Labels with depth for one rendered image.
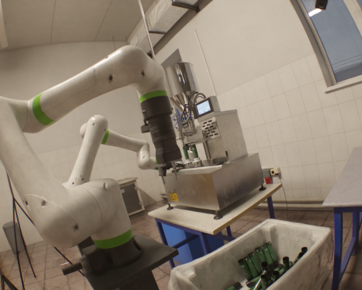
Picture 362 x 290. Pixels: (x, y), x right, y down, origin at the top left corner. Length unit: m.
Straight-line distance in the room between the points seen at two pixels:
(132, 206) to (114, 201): 3.80
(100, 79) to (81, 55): 5.12
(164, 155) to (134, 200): 3.79
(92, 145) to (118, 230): 0.66
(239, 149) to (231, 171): 0.23
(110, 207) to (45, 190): 0.18
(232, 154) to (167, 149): 0.82
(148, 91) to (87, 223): 0.40
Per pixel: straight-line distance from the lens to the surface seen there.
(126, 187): 4.30
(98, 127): 1.18
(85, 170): 1.12
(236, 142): 1.44
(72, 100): 0.63
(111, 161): 4.94
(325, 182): 2.64
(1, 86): 5.41
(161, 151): 0.61
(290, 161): 2.73
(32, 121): 0.75
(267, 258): 1.17
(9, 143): 0.59
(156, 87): 0.63
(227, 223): 1.15
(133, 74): 0.53
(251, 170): 1.42
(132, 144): 1.48
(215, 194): 1.18
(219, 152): 1.37
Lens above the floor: 1.20
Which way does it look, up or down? level
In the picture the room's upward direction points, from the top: 15 degrees counter-clockwise
